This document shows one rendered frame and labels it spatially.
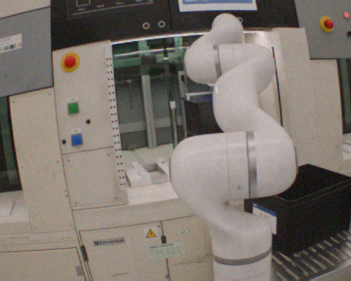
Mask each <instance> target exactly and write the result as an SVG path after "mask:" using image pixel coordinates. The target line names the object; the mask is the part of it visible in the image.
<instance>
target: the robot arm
mask: <svg viewBox="0 0 351 281"><path fill-rule="evenodd" d="M184 70H185V73H186V75H187V76H188V77H189V78H190V79H192V80H193V81H194V82H197V83H202V84H208V86H214V89H213V94H212V99H213V105H214V115H215V119H216V122H217V124H218V125H219V127H220V128H221V129H222V131H223V133H220V134H212V135H198V136H194V137H191V138H187V139H186V140H183V141H181V142H180V143H179V144H178V145H177V146H176V147H175V149H174V151H173V153H172V155H171V157H170V164H169V174H170V181H171V184H172V186H173V189H174V191H175V193H176V195H177V196H178V197H179V198H180V199H181V201H182V202H183V203H184V204H185V205H186V206H187V207H188V208H189V209H190V210H191V211H192V212H194V213H195V214H196V215H197V216H198V217H199V218H200V219H201V220H202V221H203V222H204V223H205V225H206V226H207V228H208V229H209V233H210V236H211V242H212V253H213V265H214V281H270V279H271V259H272V257H271V253H272V249H271V248H272V230H271V229H272V227H271V224H270V223H269V221H268V220H266V219H265V218H264V217H260V216H258V215H256V214H255V215H253V214H250V213H249V212H245V211H241V210H240V209H237V208H235V207H233V206H232V205H230V204H229V202H228V201H233V200H241V199H250V198H263V197H265V196H272V195H277V194H279V193H281V192H284V191H285V190H287V189H288V188H289V187H291V185H292V183H293V182H294V181H295V178H296V176H297V174H298V158H297V155H298V154H297V151H296V148H295V145H294V143H293V142H292V140H291V137H290V136H289V135H288V134H287V132H286V131H285V129H284V128H283V127H282V126H281V125H280V124H278V123H277V121H275V120H274V119H272V118H271V116H269V115H268V114H267V113H265V112H264V111H263V110H262V109H261V108H260V103H259V100H258V98H257V95H258V94H260V93H261V92H263V90H265V89H266V88H268V87H269V85H270V83H271V81H273V77H274V75H275V71H276V65H275V58H274V57H273V54H272V52H270V51H269V49H267V48H266V47H265V46H262V45H258V44H254V43H251V44H246V43H245V39H244V28H243V26H242V25H241V22H240V21H239V20H238V19H237V18H235V17H234V16H233V15H230V14H224V13H223V14H221V15H219V16H218V17H217V18H215V19H214V22H213V24H212V27H211V30H210V32H209V33H207V34H205V35H204V36H202V37H200V38H199V39H198V40H196V41H195V42H194V44H192V45H191V46H190V48H189V49H188V50H187V52H186V55H185V57H184ZM247 147H248V148H247ZM248 165H249V166H248ZM249 191H250V194H249Z"/></svg>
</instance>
